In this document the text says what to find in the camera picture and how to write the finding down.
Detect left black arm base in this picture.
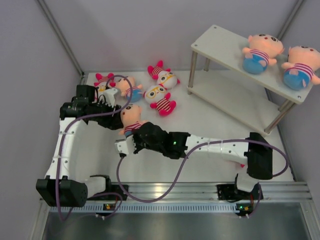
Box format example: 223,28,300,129
88,184,128,201

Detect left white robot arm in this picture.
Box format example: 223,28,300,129
36,85,123,207

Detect white doll back centre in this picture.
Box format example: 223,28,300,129
147,60,181,90

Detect orange doll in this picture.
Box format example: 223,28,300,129
119,104,147,137
281,46,320,91

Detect white two-tier shelf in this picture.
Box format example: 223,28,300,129
187,25,320,135

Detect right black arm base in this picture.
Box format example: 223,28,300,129
216,183,263,202

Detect white doll glasses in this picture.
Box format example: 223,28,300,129
143,84,177,117

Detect white slotted cable duct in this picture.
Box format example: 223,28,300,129
84,201,253,214

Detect white doll back left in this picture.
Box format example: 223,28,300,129
93,73,116,94

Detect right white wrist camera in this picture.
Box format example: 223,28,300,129
114,135,136,157

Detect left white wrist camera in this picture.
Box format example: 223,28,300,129
101,88,118,107

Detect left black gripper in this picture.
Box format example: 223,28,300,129
88,99,124,131

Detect orange doll table back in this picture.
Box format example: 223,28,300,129
114,76,143,103

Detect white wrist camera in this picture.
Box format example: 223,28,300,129
101,88,118,107
114,135,136,157

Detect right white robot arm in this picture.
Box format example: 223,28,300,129
133,122,273,199

